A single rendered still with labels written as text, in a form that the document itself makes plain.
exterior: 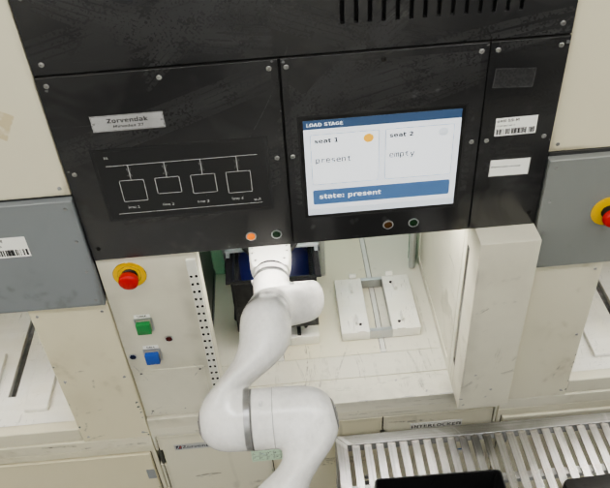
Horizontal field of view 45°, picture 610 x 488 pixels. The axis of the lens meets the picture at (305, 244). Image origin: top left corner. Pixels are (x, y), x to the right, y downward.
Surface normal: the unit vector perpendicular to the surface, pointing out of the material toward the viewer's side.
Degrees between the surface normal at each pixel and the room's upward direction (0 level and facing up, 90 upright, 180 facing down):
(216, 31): 90
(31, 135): 90
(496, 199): 90
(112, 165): 90
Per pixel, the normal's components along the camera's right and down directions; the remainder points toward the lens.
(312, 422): 0.02, -0.27
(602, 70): 0.07, 0.65
